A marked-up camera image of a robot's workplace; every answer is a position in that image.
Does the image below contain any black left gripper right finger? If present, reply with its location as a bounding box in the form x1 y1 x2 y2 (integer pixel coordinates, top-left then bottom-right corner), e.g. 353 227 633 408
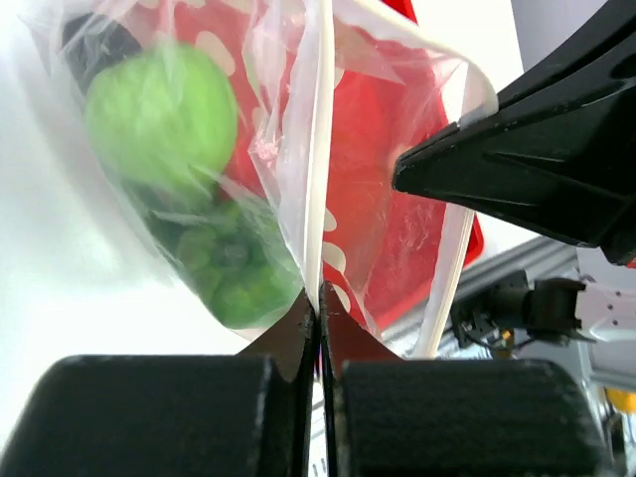
320 283 617 476

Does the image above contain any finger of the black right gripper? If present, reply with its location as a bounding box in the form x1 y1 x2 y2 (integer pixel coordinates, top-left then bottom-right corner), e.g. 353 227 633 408
393 1 635 265

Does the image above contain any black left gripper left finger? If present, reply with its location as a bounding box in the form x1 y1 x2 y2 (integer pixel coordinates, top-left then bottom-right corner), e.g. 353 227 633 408
1 295 314 476

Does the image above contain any green bell pepper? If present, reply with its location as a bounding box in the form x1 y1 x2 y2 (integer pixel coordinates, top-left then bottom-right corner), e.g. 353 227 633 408
147 198 304 330

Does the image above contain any clear dotted zip bag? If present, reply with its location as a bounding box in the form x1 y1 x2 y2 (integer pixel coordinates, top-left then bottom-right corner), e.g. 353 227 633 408
23 1 498 358

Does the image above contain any green custard apple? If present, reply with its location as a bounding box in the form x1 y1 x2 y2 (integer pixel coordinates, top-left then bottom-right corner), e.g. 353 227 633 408
84 44 239 191

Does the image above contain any red plastic tray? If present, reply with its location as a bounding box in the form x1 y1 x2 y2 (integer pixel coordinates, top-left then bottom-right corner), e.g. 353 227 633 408
153 1 473 329

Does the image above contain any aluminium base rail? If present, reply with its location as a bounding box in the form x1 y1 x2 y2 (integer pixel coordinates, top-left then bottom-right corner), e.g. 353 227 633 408
382 237 579 358

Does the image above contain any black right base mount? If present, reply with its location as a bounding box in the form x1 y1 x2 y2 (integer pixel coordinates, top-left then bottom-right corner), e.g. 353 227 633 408
450 270 531 349

